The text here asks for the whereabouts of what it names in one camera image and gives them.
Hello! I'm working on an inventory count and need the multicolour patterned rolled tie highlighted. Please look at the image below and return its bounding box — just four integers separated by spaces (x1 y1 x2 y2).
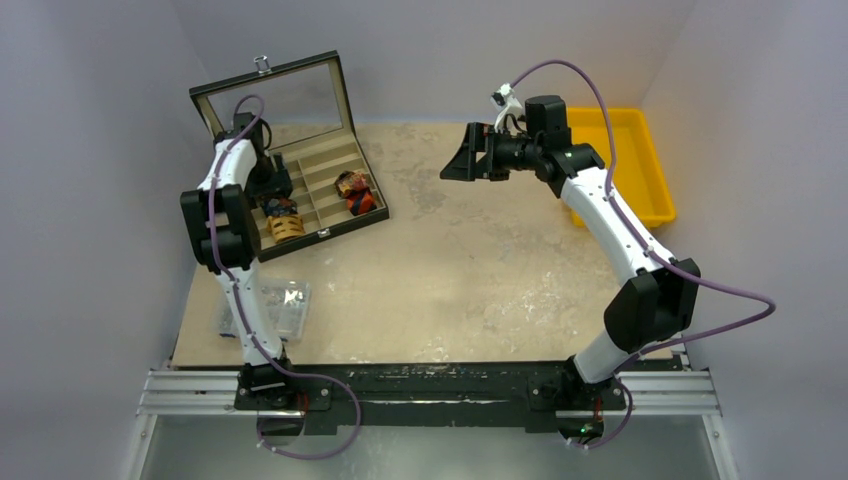
334 171 369 198

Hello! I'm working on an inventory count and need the yellow patterned rolled tie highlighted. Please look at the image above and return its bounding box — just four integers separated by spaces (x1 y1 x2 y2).
266 213 306 244

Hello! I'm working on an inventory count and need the orange navy rolled tie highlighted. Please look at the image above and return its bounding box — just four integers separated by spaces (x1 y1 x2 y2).
346 188 378 216

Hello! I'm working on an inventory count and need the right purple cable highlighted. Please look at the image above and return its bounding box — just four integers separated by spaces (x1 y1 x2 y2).
507 59 778 452

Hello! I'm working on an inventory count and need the purple cable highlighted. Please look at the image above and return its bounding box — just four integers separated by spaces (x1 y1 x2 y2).
507 59 778 452
206 93 364 462

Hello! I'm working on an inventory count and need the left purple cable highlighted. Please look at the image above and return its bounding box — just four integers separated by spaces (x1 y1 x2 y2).
206 93 364 462

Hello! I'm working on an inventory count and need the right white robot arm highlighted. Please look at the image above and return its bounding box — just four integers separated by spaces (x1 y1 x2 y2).
440 95 700 407

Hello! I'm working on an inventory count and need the black tie display box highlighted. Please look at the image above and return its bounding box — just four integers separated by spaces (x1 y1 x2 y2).
189 50 390 261

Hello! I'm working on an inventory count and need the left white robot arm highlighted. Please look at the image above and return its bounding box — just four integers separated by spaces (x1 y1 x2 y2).
180 113 298 409

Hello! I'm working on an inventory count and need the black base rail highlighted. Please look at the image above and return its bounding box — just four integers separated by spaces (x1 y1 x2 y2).
234 361 626 439

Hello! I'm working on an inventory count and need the clear plastic screw box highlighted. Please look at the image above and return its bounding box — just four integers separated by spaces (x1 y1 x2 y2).
212 277 312 343

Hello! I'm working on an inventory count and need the brown floral tie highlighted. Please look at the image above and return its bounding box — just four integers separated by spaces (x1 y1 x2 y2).
261 196 298 217

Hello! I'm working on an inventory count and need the yellow plastic tray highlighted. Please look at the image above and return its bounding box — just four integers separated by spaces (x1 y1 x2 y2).
567 107 677 229

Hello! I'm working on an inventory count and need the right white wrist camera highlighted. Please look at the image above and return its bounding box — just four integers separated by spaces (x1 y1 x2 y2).
490 83 523 132

